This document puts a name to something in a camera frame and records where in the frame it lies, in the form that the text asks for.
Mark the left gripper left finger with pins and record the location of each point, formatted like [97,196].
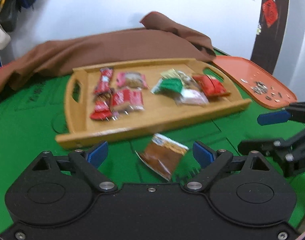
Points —
[84,165]

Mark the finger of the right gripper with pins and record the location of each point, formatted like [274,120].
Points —
[275,146]
[293,112]

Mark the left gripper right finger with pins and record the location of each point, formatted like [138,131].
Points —
[214,165]

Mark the brown cake snack packet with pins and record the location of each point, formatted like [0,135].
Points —
[162,155]

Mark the long red snack stick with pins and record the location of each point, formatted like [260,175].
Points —
[103,85]

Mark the orange plastic tray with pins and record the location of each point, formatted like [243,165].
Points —
[237,68]

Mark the pile of sunflower seeds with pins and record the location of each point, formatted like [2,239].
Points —
[270,94]

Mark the red brown chocolate bar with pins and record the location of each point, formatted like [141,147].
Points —
[102,110]

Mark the bamboo serving tray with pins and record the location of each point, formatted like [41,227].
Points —
[160,112]

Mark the white snack packet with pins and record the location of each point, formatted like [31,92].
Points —
[191,97]

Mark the red biscuit packet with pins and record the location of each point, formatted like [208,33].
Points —
[127,100]

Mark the red peanut bag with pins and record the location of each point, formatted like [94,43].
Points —
[211,86]

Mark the gold nut packet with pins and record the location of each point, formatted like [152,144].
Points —
[187,81]

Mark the dark door with red decoration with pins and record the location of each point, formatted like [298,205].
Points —
[270,35]

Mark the green snack packet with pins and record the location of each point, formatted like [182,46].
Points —
[173,85]

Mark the pink pastry packet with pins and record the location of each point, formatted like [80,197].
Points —
[132,80]

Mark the brown cloth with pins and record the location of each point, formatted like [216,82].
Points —
[160,38]

